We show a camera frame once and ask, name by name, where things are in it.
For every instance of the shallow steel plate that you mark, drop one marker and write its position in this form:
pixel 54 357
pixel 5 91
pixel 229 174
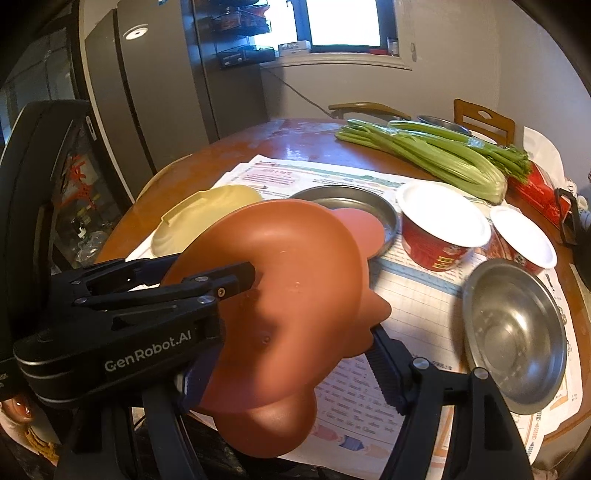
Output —
pixel 341 201

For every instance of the small white bowl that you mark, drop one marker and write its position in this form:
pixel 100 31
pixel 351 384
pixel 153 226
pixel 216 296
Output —
pixel 521 240

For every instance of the white box on sill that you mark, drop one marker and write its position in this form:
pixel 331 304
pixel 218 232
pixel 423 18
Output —
pixel 294 47

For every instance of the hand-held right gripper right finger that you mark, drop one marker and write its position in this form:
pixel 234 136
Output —
pixel 385 369

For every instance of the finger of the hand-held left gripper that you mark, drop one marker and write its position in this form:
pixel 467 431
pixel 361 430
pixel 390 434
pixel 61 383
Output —
pixel 231 281
pixel 115 272

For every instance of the grey refrigerator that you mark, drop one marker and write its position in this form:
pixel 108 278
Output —
pixel 152 92

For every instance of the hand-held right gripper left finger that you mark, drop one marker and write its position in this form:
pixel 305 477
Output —
pixel 194 387

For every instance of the orange lobed plate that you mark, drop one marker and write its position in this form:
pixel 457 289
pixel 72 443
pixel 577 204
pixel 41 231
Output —
pixel 286 286

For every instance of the printed newspaper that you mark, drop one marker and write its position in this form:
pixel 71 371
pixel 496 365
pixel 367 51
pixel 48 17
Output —
pixel 415 300

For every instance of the red tissue box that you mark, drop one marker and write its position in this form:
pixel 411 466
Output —
pixel 535 194

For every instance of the wooden chair with cutout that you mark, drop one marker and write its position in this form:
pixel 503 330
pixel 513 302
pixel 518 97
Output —
pixel 485 120

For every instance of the deep steel bowl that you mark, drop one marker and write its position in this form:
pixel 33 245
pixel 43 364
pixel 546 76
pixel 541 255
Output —
pixel 517 332

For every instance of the small jar on sill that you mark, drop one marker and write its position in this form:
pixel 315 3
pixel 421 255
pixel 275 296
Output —
pixel 393 46

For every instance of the white tissue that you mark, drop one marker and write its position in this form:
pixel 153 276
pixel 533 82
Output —
pixel 545 147

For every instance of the thin celery bunch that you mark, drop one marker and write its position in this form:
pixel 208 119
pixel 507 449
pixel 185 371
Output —
pixel 461 134

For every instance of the curved wooden chair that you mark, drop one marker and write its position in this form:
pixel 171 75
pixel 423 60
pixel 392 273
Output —
pixel 369 110

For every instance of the dark glass cabinet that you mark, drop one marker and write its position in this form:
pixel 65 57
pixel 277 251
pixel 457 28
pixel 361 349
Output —
pixel 27 55

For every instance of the person's left hand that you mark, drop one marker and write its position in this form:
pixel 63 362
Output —
pixel 18 408

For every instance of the window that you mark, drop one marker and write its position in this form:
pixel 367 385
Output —
pixel 341 18

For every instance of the pale yellow plate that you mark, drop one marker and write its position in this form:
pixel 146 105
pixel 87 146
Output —
pixel 207 212

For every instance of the thick celery bunch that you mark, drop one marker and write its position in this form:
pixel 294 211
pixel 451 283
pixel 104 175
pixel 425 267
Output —
pixel 438 161

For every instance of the large white plate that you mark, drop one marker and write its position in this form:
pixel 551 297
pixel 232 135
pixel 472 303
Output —
pixel 443 217

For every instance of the small steel bowl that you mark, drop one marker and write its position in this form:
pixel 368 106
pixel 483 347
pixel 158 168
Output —
pixel 443 123

